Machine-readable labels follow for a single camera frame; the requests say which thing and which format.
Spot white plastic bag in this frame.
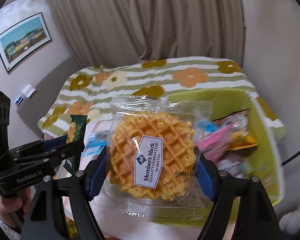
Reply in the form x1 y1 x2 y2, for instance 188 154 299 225
279 205 300 235

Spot grey padded headboard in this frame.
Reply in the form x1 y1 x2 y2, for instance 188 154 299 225
17 57 80 139

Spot green cardboard snack box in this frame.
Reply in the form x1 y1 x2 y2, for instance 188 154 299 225
149 87 286 228

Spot floral striped green quilt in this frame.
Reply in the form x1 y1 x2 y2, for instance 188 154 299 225
38 56 287 142

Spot yellow snack bag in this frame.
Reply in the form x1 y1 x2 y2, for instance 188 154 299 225
228 132 258 151

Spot beige curtain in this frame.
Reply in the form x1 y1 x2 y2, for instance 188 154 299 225
47 0 245 68

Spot framed harbour picture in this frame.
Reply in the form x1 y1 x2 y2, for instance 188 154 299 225
0 12 51 72

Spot dark green snack bar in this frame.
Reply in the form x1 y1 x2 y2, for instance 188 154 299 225
64 114 87 174

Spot white wall socket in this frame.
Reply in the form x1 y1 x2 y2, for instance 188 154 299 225
21 84 36 99

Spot person's left hand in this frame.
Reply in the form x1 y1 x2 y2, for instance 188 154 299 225
0 187 32 229

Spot black curved cable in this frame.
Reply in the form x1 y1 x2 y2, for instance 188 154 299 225
281 141 300 167

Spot pink snack bag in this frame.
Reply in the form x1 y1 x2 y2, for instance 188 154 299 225
196 125 244 164

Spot packaged waffle clear wrapper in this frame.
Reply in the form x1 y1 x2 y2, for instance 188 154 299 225
98 95 212 221

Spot blue white chip bag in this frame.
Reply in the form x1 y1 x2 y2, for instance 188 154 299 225
82 131 109 157

